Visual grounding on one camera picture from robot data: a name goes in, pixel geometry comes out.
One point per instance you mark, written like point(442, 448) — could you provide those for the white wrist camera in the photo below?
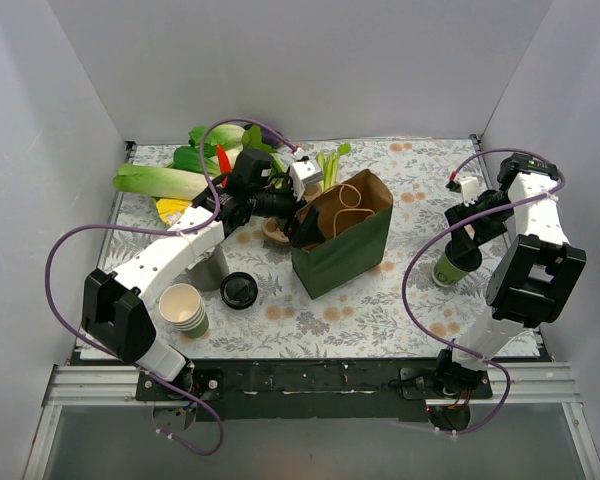
point(304, 173)
point(468, 187)

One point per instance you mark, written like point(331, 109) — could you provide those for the yellow corn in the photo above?
point(170, 210)

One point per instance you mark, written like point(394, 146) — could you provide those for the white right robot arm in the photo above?
point(534, 278)

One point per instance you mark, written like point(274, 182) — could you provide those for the single green paper cup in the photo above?
point(448, 271)

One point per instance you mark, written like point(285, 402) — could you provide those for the green paper bag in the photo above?
point(355, 217)

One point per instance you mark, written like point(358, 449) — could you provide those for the grey straw holder cup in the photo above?
point(208, 273)

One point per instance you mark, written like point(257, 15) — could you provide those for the stack of green paper cups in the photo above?
point(182, 306)

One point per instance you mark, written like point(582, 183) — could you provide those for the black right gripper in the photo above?
point(465, 243)

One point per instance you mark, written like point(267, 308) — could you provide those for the floral table mat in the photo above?
point(392, 310)

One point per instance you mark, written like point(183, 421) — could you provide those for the red carrot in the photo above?
point(223, 160)

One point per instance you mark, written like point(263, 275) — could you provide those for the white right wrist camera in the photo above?
point(468, 187)

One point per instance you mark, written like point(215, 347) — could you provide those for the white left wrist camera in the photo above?
point(304, 173)

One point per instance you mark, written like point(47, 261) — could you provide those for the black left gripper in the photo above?
point(294, 220)

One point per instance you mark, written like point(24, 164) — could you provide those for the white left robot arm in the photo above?
point(115, 304)

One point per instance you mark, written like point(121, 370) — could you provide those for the brown cardboard cup carrier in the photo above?
point(273, 232)

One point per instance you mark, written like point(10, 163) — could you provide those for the celery stalk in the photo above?
point(329, 163)

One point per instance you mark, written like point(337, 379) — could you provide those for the purple eggplant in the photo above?
point(270, 137)

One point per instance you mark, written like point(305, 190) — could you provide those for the black coffee cup lid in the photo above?
point(463, 260)

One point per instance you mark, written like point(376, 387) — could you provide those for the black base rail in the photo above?
point(317, 388)

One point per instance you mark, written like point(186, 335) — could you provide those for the green bok choy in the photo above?
point(187, 158)

